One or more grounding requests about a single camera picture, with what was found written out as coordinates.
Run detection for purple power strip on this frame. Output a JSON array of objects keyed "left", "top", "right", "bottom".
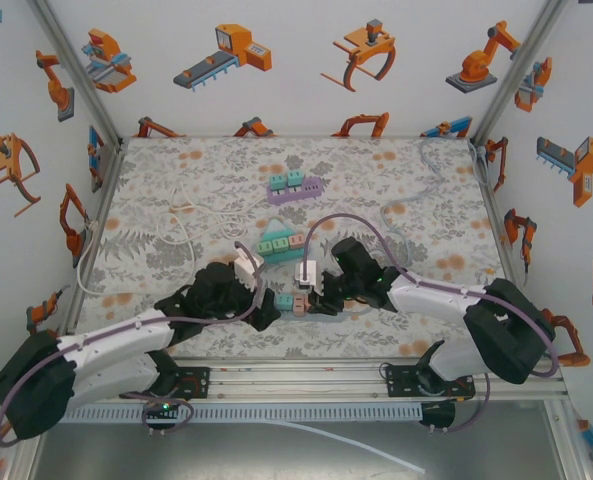
[{"left": 266, "top": 174, "right": 324, "bottom": 207}]

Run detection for floral table mat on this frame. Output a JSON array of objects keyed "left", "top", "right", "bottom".
[{"left": 68, "top": 135, "right": 532, "bottom": 360}]

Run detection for aluminium side rail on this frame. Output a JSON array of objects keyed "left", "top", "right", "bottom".
[
  {"left": 50, "top": 139, "right": 127, "bottom": 364},
  {"left": 470, "top": 142, "right": 545, "bottom": 361}
]

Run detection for teal triangular power strip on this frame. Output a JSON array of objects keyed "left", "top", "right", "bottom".
[{"left": 255, "top": 217, "right": 311, "bottom": 266}]

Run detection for white slotted cable duct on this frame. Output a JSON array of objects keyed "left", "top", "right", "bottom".
[{"left": 43, "top": 402, "right": 425, "bottom": 425}]

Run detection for aluminium frame post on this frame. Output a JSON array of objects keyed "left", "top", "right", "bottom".
[
  {"left": 468, "top": 0, "right": 572, "bottom": 146},
  {"left": 25, "top": 0, "right": 125, "bottom": 151},
  {"left": 0, "top": 434, "right": 45, "bottom": 480},
  {"left": 543, "top": 399, "right": 593, "bottom": 480}
]

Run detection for black controller box green light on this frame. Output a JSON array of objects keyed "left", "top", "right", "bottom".
[{"left": 140, "top": 398, "right": 183, "bottom": 437}]

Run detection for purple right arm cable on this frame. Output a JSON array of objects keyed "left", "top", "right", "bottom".
[{"left": 303, "top": 213, "right": 560, "bottom": 434}]

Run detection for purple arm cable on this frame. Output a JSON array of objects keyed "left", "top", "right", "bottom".
[
  {"left": 0, "top": 241, "right": 267, "bottom": 447},
  {"left": 303, "top": 213, "right": 560, "bottom": 434}
]

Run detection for grey cable bundle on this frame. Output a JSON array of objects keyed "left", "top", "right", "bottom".
[{"left": 468, "top": 141, "right": 492, "bottom": 189}]

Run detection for metal base panel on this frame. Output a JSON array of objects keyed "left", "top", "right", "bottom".
[{"left": 25, "top": 422, "right": 577, "bottom": 480}]

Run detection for white power strip cable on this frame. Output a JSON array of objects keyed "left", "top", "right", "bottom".
[
  {"left": 155, "top": 182, "right": 272, "bottom": 251},
  {"left": 75, "top": 219, "right": 270, "bottom": 296}
]

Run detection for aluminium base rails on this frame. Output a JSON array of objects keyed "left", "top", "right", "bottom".
[{"left": 23, "top": 357, "right": 570, "bottom": 404}]

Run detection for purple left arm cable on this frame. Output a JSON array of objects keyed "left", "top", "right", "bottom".
[{"left": 0, "top": 241, "right": 267, "bottom": 447}]

